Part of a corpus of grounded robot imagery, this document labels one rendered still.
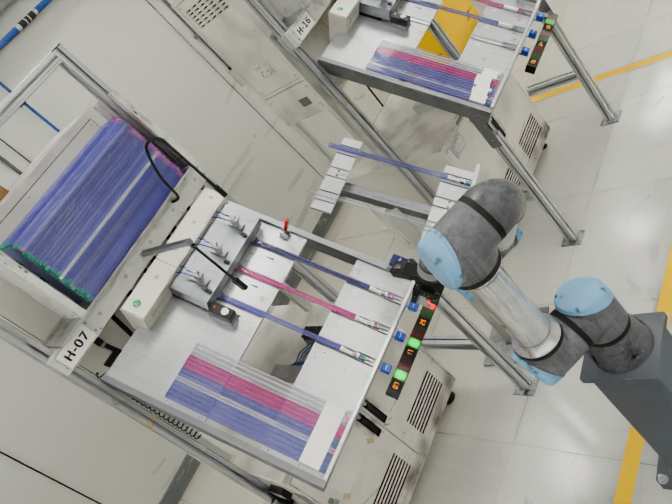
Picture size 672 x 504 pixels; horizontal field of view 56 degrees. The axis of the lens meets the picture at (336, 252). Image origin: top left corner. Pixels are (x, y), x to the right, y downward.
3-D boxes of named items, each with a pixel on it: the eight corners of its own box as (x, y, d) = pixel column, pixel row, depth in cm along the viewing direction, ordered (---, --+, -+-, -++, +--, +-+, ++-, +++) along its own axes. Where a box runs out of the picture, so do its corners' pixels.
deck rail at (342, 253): (416, 284, 203) (418, 276, 198) (413, 289, 202) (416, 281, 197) (224, 208, 218) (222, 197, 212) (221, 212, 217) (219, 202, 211)
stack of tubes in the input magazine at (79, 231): (185, 172, 200) (118, 112, 188) (91, 302, 177) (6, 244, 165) (169, 179, 210) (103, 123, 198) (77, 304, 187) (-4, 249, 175)
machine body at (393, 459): (465, 386, 255) (370, 298, 226) (401, 560, 223) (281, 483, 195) (359, 378, 304) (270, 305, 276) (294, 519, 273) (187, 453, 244)
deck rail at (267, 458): (327, 485, 172) (326, 481, 167) (324, 492, 171) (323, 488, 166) (111, 380, 187) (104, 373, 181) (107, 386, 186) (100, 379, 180)
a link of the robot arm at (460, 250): (602, 353, 143) (486, 206, 114) (557, 400, 143) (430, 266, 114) (565, 328, 153) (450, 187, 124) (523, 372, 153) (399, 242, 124)
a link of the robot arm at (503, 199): (499, 145, 118) (495, 215, 165) (459, 188, 118) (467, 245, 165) (548, 183, 115) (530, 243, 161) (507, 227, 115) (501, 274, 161)
